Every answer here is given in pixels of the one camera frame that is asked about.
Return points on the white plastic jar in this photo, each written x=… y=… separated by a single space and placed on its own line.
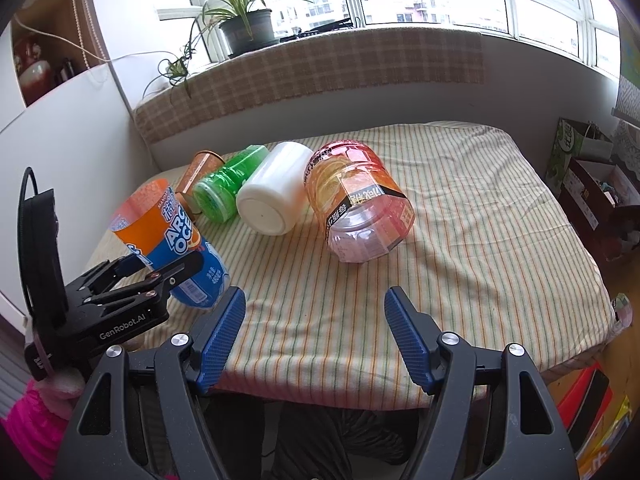
x=272 y=185

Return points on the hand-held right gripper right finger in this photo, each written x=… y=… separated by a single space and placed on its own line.
x=405 y=335

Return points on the orange and blue cup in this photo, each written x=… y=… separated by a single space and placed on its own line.
x=170 y=230

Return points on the wooden shelf cabinet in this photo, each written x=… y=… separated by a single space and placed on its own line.
x=60 y=5

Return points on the pink transparent plastic jar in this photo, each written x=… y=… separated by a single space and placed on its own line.
x=360 y=200

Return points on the small pink object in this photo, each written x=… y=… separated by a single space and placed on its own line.
x=622 y=310

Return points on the red and yellow boxes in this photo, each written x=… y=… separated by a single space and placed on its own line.
x=590 y=410

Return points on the red and white jar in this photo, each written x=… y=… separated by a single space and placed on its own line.
x=34 y=72

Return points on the green carton box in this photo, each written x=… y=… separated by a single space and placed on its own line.
x=567 y=150

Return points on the dark red cardboard box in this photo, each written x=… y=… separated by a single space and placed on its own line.
x=585 y=195

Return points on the plaid windowsill cloth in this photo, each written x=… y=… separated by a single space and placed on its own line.
x=325 y=75

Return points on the green plastic bottle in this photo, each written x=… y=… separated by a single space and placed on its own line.
x=220 y=185

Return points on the potted spider plant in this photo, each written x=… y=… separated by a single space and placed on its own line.
x=247 y=30

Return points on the person's left forearm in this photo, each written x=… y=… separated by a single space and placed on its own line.
x=30 y=410

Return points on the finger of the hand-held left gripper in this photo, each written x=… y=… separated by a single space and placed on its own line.
x=170 y=272
x=115 y=267

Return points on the brown paper cup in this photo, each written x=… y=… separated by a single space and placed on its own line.
x=201 y=167

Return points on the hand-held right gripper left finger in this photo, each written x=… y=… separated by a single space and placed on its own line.
x=220 y=340

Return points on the striped table cloth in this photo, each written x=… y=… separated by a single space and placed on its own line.
x=450 y=285

